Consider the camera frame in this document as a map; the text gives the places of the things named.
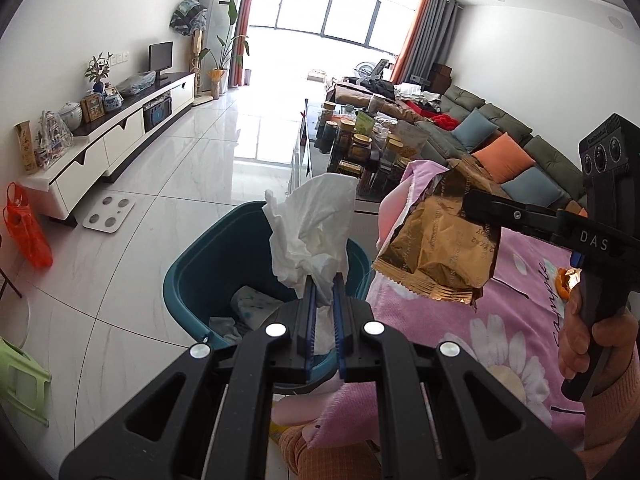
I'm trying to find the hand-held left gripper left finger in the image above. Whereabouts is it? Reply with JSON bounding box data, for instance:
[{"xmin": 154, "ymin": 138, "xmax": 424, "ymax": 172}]
[{"xmin": 59, "ymin": 275, "xmax": 318, "ymax": 480}]

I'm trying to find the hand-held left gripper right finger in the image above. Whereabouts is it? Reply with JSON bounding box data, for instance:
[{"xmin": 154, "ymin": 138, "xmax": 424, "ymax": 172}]
[{"xmin": 332, "ymin": 272, "xmax": 586, "ymax": 480}]

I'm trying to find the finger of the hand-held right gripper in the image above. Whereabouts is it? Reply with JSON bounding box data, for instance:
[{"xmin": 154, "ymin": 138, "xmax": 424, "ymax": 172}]
[{"xmin": 462, "ymin": 189, "xmax": 561, "ymax": 241}]

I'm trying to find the white tissue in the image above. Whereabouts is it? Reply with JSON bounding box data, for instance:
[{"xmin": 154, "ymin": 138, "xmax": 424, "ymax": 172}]
[{"xmin": 262, "ymin": 172, "xmax": 358, "ymax": 366}]

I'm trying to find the brown gold snack wrapper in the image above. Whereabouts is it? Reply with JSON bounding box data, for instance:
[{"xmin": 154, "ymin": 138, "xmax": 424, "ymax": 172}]
[{"xmin": 372, "ymin": 157, "xmax": 503, "ymax": 311}]

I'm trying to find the teal plastic trash bin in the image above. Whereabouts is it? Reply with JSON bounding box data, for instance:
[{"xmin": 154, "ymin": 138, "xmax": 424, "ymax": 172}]
[{"xmin": 162, "ymin": 201, "xmax": 373, "ymax": 393}]

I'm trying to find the person's right forearm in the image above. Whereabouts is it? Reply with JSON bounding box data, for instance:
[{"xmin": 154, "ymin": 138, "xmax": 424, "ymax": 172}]
[{"xmin": 582, "ymin": 352, "xmax": 640, "ymax": 480}]

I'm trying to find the person's right hand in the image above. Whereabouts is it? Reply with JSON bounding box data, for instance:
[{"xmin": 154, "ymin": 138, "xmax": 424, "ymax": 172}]
[{"xmin": 559, "ymin": 287, "xmax": 640, "ymax": 380}]

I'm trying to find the blue cushion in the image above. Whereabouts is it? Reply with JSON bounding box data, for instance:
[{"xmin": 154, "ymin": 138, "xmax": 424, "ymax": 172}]
[
  {"xmin": 452, "ymin": 108, "xmax": 501, "ymax": 153},
  {"xmin": 500, "ymin": 166, "xmax": 566, "ymax": 208}
]

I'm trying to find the orange gold snack packet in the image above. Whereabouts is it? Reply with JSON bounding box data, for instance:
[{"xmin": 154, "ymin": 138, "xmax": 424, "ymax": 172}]
[{"xmin": 556, "ymin": 267, "xmax": 582, "ymax": 303}]

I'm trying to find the crumpled white paper scrap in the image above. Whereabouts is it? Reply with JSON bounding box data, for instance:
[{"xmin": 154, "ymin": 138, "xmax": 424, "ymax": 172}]
[{"xmin": 207, "ymin": 316, "xmax": 251, "ymax": 346}]

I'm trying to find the pink floral blanket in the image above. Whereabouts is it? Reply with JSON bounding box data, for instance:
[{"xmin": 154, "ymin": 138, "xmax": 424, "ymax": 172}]
[{"xmin": 270, "ymin": 160, "xmax": 640, "ymax": 453}]

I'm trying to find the grey sofa with cushions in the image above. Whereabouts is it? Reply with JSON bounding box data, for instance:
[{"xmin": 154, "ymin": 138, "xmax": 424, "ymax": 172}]
[{"xmin": 327, "ymin": 79, "xmax": 591, "ymax": 218}]

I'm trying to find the red cloth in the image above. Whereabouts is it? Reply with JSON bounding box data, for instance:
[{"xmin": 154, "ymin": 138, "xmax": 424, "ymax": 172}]
[{"xmin": 432, "ymin": 112, "xmax": 466, "ymax": 131}]

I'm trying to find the person's coral knit garment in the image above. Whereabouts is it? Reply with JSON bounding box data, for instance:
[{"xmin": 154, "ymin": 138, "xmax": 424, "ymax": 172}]
[{"xmin": 277, "ymin": 422, "xmax": 381, "ymax": 480}]

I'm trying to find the pile of clothes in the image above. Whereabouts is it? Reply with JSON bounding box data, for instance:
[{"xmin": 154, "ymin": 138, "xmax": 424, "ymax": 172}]
[{"xmin": 395, "ymin": 82, "xmax": 441, "ymax": 111}]

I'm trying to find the brown wooden cabinet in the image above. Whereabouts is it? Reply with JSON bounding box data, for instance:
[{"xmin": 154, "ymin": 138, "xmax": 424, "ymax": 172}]
[{"xmin": 430, "ymin": 62, "xmax": 456, "ymax": 91}]

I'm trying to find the group of jars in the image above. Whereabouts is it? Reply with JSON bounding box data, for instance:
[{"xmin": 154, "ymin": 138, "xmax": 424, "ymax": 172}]
[{"xmin": 320, "ymin": 102, "xmax": 426, "ymax": 196}]

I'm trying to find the glass coffee table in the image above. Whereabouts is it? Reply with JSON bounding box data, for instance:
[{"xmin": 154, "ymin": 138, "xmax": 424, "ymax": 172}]
[{"xmin": 290, "ymin": 97, "xmax": 401, "ymax": 203}]

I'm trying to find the orange grey curtain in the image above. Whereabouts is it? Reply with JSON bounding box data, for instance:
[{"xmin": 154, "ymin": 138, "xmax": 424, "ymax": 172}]
[
  {"xmin": 395, "ymin": 0, "xmax": 463, "ymax": 86},
  {"xmin": 227, "ymin": 0, "xmax": 261, "ymax": 88}
]

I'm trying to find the exercise machine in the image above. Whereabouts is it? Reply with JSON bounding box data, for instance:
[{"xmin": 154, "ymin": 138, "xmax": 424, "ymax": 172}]
[{"xmin": 352, "ymin": 57, "xmax": 396, "ymax": 83}]

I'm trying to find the white bathroom scale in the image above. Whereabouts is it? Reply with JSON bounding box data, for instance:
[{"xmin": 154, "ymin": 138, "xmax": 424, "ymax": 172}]
[{"xmin": 82, "ymin": 196, "xmax": 137, "ymax": 233}]

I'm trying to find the tall leafy plant yellow pot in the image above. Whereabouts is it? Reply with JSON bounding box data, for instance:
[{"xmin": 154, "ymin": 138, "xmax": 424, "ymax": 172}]
[{"xmin": 200, "ymin": 0, "xmax": 250, "ymax": 100}]

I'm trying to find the white black TV cabinet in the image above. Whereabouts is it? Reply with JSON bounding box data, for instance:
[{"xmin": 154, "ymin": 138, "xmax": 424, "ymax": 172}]
[{"xmin": 20, "ymin": 71, "xmax": 197, "ymax": 221}]

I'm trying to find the clear plastic bag bundle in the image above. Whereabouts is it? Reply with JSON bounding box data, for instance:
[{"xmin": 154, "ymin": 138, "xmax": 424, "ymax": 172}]
[{"xmin": 117, "ymin": 71, "xmax": 157, "ymax": 96}]

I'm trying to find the orange plastic bag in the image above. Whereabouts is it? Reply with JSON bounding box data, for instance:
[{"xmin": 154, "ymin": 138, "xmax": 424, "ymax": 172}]
[{"xmin": 4, "ymin": 182, "xmax": 53, "ymax": 268}]

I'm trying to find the black monitor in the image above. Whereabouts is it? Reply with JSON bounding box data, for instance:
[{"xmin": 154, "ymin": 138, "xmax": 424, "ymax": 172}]
[{"xmin": 148, "ymin": 41, "xmax": 174, "ymax": 86}]

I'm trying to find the large window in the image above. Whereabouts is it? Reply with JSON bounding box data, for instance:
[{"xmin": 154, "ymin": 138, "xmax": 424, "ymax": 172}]
[{"xmin": 250, "ymin": 0, "xmax": 426, "ymax": 56}]

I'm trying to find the green plastic stool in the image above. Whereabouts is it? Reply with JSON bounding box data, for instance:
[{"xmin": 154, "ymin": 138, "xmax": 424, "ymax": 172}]
[{"xmin": 0, "ymin": 336, "xmax": 52, "ymax": 426}]

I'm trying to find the framed picture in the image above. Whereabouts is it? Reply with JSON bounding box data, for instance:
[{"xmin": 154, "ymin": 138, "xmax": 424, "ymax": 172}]
[{"xmin": 80, "ymin": 94, "xmax": 106, "ymax": 123}]

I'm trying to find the clear bag of small things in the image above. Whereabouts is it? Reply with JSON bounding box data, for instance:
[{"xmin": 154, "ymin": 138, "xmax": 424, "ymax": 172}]
[{"xmin": 36, "ymin": 110, "xmax": 73, "ymax": 168}]

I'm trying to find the white ceramic jar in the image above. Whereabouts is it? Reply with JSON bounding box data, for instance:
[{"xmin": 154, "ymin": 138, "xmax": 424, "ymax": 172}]
[{"xmin": 57, "ymin": 101, "xmax": 83, "ymax": 131}]

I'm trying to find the small plant in blue vase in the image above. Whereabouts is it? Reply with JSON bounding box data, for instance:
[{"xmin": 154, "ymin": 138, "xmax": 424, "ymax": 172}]
[{"xmin": 84, "ymin": 52, "xmax": 113, "ymax": 95}]

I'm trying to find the standing fan with patterned cover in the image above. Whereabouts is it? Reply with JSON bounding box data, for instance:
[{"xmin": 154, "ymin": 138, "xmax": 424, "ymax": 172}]
[{"xmin": 170, "ymin": 0, "xmax": 208, "ymax": 106}]

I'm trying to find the white standing air conditioner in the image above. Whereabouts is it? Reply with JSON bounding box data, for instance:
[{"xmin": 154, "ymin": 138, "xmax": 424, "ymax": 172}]
[{"xmin": 197, "ymin": 0, "xmax": 247, "ymax": 96}]

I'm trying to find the tan printed box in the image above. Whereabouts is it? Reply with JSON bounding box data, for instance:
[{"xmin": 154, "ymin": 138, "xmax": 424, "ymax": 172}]
[{"xmin": 14, "ymin": 120, "xmax": 38, "ymax": 175}]

